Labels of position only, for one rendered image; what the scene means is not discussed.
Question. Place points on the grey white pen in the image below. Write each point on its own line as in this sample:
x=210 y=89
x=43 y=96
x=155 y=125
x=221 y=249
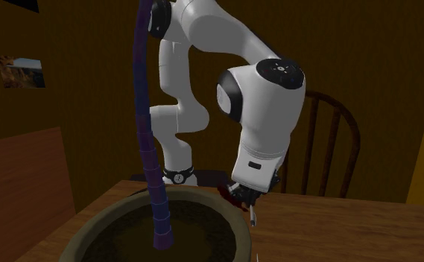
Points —
x=252 y=217

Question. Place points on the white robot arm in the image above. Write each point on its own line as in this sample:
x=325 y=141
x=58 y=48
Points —
x=266 y=116

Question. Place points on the dark red object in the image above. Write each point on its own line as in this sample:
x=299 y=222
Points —
x=223 y=191

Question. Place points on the olive pot with purple plant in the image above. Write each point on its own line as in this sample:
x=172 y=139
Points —
x=153 y=203

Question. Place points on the brown wooden cabinet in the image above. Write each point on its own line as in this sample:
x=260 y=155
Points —
x=19 y=188

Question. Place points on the brown wooden chair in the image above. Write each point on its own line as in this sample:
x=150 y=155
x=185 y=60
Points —
x=329 y=145

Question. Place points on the dark robot stand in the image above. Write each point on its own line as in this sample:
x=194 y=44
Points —
x=211 y=177

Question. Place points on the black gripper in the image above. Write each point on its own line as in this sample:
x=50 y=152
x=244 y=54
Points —
x=248 y=196

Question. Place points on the landscape wall picture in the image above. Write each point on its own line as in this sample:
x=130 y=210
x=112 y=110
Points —
x=21 y=72

